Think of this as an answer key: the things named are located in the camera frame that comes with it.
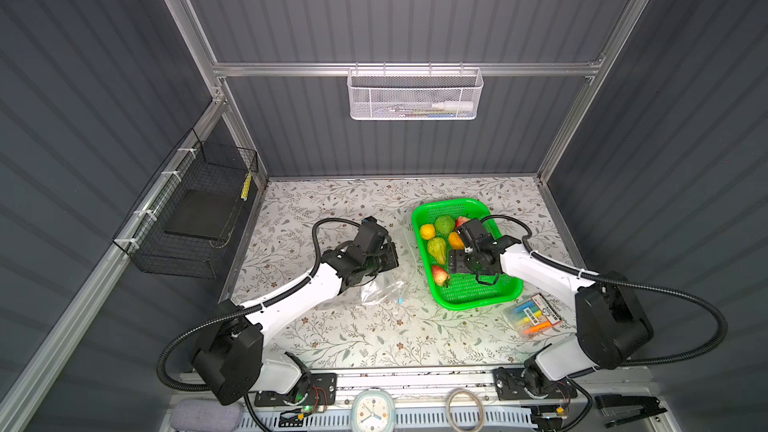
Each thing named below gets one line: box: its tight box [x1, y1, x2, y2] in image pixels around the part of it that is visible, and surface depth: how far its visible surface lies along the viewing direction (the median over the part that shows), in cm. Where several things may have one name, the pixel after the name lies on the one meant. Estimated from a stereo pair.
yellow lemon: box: [420, 224, 436, 240], surface depth 101 cm
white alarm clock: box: [351, 389, 395, 432], surface depth 70 cm
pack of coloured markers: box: [503, 293, 562, 337], surface depth 85 cm
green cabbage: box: [434, 214, 455, 236], surface depth 101 cm
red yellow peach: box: [432, 265, 450, 286], surface depth 89 cm
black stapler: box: [594, 394, 668, 428], surface depth 71 cm
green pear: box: [428, 237, 447, 265], surface depth 95 cm
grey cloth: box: [170, 398, 243, 432], surface depth 69 cm
